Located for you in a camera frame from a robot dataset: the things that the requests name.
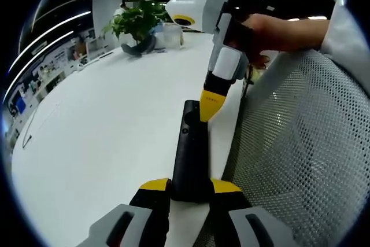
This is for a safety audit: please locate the clear glass jar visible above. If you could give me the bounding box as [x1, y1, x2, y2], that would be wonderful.
[162, 23, 185, 49]

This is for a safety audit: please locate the black cable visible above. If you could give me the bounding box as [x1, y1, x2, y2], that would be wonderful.
[21, 104, 40, 150]

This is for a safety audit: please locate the grey mesh office chair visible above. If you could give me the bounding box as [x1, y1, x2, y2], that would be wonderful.
[199, 49, 370, 247]

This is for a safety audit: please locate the dark curved headset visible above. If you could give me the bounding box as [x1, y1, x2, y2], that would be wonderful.
[120, 36, 157, 57]

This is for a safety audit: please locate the thin white cable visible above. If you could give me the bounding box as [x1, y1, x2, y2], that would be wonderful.
[34, 101, 63, 132]

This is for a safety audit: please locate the black remote control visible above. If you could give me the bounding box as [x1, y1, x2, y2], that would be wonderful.
[171, 99, 215, 203]

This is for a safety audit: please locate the person's right hand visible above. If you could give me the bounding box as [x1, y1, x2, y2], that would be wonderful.
[241, 13, 290, 70]

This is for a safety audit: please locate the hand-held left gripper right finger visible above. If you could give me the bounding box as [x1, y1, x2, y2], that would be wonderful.
[209, 178, 299, 247]

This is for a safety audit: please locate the white square column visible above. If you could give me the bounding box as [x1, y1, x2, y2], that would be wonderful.
[91, 0, 140, 51]

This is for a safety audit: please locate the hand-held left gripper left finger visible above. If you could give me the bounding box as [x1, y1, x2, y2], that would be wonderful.
[76, 177, 172, 247]

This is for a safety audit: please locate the green potted plant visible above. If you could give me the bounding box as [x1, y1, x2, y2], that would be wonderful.
[102, 0, 172, 44]

